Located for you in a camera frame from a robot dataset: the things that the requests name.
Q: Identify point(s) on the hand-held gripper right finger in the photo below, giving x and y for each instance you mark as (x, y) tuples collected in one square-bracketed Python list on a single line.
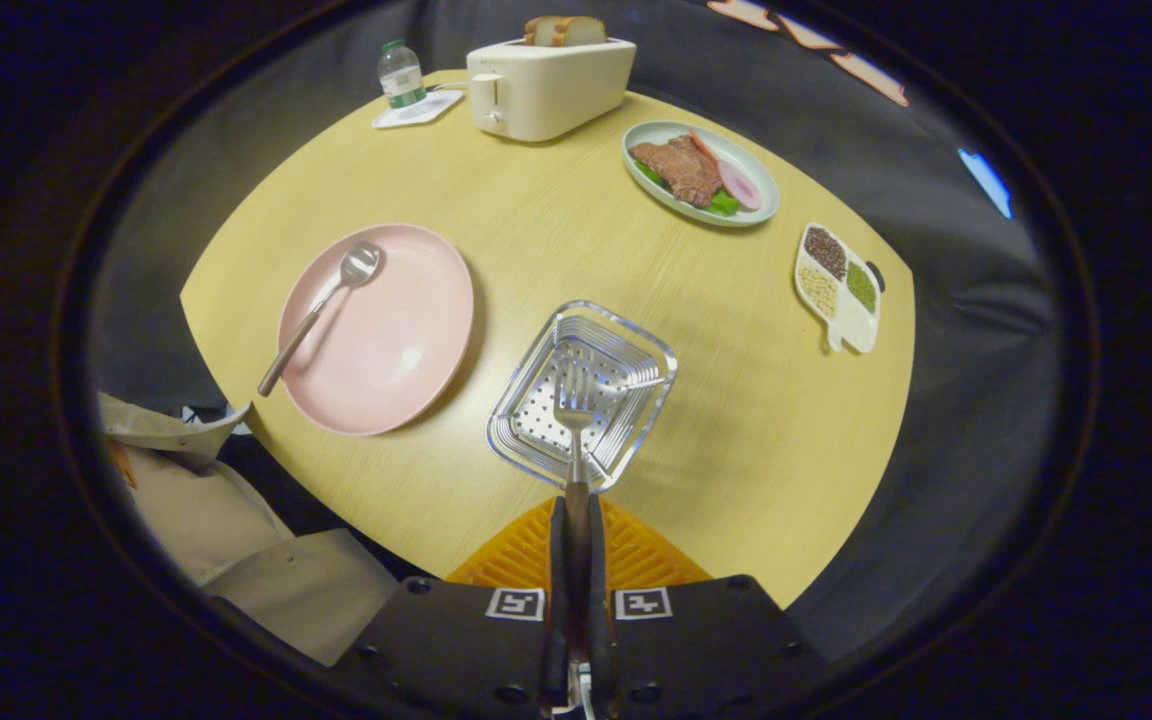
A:
[(706, 640)]

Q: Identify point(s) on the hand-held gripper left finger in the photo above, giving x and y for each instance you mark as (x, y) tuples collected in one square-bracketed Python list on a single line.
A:
[(456, 640)]

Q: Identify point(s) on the metal fork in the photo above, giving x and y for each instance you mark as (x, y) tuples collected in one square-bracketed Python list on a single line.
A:
[(574, 410)]

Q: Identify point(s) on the metal spoon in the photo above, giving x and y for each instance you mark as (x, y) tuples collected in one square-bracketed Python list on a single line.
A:
[(361, 263)]

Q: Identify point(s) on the person's beige jacket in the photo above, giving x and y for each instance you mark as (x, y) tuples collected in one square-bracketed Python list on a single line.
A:
[(236, 520)]

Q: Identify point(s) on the clear drain basket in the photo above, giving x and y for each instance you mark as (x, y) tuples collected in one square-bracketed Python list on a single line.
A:
[(626, 350)]

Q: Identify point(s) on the pink plate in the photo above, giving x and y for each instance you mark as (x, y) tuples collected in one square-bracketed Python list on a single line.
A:
[(386, 340)]

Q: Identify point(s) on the white divided grain dish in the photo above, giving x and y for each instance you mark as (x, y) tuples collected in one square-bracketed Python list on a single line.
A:
[(856, 325)]

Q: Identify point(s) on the green lettuce leaf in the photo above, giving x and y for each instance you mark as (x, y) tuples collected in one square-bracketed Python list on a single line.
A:
[(724, 204)]

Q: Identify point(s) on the pink ham slice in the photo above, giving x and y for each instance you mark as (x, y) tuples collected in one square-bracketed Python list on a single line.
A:
[(739, 185)]

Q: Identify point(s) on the brown meat slice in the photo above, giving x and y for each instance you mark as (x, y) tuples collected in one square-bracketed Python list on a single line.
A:
[(681, 170)]

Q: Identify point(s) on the light green plate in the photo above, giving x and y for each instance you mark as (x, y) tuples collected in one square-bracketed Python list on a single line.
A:
[(736, 153)]

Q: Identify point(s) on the orange sausage stick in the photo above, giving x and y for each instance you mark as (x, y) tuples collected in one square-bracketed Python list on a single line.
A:
[(701, 145)]

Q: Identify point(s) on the white square coaster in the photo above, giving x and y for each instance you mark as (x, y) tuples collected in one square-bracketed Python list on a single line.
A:
[(436, 105)]

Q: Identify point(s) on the white toaster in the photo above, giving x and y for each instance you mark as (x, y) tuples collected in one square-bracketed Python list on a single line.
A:
[(556, 90)]

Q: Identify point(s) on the clear water bottle green cap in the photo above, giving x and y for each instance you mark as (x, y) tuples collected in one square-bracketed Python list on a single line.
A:
[(399, 75)]

